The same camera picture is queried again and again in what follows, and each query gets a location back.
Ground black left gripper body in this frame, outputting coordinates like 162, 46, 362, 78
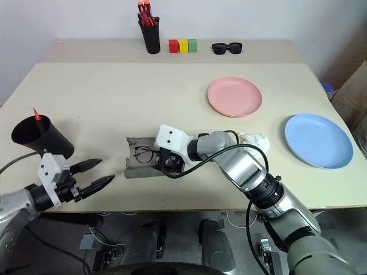
56, 169, 83, 203

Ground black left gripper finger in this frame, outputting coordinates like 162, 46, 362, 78
70, 158, 103, 176
79, 173, 116, 200

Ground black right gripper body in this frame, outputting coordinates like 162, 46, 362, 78
159, 147, 186, 174

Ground thin-framed clear eyeglasses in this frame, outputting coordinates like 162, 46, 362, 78
134, 146, 161, 164

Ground grey glasses case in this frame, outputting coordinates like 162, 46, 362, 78
123, 136, 187, 180

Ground red and black pen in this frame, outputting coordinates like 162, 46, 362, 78
32, 108, 44, 135

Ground white tissue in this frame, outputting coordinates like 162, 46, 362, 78
236, 131, 271, 152

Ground black under-table bar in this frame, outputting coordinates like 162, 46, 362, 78
40, 213, 104, 227

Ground wide black conical cup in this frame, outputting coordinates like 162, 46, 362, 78
10, 115, 75, 161

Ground grey floor box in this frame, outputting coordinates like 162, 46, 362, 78
79, 234, 97, 252

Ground black floor box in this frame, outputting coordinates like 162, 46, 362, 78
93, 247, 124, 273

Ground pink plate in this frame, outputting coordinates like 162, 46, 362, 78
207, 76, 263, 118

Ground black sunglasses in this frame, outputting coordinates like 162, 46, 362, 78
211, 42, 243, 55

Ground tall black pen holder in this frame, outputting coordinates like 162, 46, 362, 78
139, 17, 161, 54

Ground red pen in holder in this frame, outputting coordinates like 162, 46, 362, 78
139, 11, 157, 27

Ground blue plate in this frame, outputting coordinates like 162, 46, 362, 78
284, 113, 354, 170

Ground blue plastic container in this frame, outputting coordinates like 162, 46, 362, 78
322, 82, 335, 100

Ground beige trouser leg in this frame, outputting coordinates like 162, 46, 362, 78
332, 60, 367, 161

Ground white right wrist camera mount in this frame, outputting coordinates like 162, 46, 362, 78
154, 124, 194, 167

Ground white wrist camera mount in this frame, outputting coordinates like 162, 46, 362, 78
154, 124, 194, 167
37, 152, 71, 209

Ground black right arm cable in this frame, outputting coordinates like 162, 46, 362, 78
154, 130, 276, 275

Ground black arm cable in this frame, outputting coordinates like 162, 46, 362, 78
154, 130, 276, 275
0, 151, 42, 175

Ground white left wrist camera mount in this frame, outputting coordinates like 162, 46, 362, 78
37, 152, 71, 209

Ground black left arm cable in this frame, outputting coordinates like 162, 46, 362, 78
0, 151, 42, 175

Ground white coiled floor cable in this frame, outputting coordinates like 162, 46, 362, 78
226, 210, 259, 230

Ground metal clamp bracket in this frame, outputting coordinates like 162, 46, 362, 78
259, 239, 280, 275

